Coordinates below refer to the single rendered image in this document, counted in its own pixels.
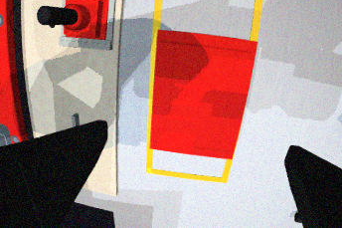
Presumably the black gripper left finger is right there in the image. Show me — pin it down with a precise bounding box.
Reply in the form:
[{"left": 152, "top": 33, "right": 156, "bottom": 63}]
[{"left": 0, "top": 119, "right": 108, "bottom": 228}]

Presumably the yellow rectangular frame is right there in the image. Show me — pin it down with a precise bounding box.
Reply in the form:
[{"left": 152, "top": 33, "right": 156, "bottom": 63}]
[{"left": 146, "top": 0, "right": 262, "bottom": 183}]

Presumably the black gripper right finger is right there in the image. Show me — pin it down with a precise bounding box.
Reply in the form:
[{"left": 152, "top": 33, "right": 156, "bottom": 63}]
[{"left": 283, "top": 144, "right": 342, "bottom": 228}]

